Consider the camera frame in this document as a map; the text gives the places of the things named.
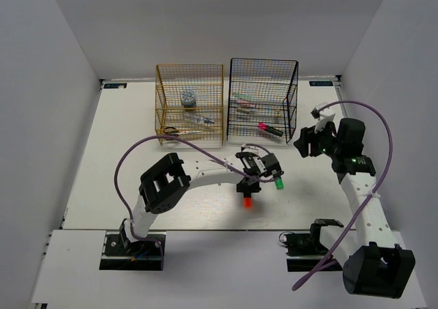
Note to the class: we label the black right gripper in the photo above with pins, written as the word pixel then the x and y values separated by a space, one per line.
pixel 308 135

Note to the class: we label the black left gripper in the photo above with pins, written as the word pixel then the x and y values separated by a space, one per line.
pixel 251 188

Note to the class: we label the orange black highlighter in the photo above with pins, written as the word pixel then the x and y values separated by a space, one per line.
pixel 247 202

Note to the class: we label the green black highlighter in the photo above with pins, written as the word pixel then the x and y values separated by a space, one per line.
pixel 279 183

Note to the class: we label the pink black highlighter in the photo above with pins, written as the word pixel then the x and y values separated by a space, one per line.
pixel 270 129

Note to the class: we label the grey white eraser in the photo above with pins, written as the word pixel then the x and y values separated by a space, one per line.
pixel 246 111

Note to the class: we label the green correction tape dispenser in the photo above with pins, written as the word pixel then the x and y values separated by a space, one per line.
pixel 242 96

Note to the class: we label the pink correction tape dispenser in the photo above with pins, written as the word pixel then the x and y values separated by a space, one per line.
pixel 244 103

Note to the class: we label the black handled scissors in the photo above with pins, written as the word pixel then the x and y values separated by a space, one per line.
pixel 171 132

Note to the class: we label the round blue white tape tin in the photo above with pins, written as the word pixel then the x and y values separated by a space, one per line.
pixel 188 99

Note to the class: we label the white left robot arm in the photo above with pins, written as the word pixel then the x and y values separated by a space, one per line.
pixel 165 183

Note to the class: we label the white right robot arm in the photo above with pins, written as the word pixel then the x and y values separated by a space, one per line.
pixel 373 262

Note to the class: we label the left blue table label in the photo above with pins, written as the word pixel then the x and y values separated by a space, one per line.
pixel 114 85

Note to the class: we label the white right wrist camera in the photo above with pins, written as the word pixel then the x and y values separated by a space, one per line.
pixel 323 114

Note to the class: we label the black wire mesh basket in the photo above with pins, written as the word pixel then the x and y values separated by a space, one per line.
pixel 273 86

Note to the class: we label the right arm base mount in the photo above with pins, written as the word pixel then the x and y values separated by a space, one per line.
pixel 302 254

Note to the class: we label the gold wire mesh basket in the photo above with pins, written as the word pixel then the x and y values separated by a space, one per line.
pixel 207 81

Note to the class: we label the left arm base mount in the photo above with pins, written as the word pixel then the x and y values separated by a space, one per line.
pixel 143 256

